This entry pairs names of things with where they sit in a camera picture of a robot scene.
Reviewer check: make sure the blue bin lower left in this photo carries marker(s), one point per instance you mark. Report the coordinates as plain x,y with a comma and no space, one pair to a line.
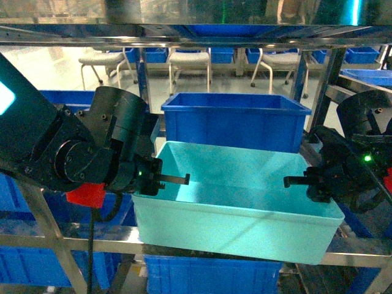
40,267

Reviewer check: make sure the red tag on arm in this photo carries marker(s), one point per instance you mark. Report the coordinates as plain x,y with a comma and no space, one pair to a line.
88,194

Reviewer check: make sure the white chair left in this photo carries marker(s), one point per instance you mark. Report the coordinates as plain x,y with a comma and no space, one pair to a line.
104,58

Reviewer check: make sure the blue bin behind cyan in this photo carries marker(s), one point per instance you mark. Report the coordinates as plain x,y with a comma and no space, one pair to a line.
253,121

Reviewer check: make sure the light cyan plastic bin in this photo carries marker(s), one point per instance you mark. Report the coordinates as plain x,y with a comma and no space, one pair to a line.
236,204

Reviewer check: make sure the white chair right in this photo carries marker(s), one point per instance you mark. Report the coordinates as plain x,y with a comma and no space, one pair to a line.
286,60

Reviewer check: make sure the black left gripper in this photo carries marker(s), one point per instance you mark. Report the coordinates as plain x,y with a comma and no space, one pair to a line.
142,175

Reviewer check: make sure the blue bin lower centre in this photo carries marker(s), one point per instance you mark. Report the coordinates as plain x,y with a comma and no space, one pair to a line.
210,275

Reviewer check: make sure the stainless steel shelf frame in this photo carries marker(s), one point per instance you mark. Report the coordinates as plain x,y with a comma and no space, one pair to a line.
332,87

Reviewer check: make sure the white chair centre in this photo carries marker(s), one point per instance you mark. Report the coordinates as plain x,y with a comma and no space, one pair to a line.
181,59

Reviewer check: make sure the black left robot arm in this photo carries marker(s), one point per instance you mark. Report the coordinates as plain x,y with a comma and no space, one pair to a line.
54,147

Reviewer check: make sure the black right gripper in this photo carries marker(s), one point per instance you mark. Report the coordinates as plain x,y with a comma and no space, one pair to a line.
341,175

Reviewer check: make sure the white chair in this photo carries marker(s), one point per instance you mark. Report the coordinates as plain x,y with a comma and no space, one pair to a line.
104,58
181,59
286,60

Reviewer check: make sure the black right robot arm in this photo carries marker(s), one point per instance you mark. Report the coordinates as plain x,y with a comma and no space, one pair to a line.
365,119

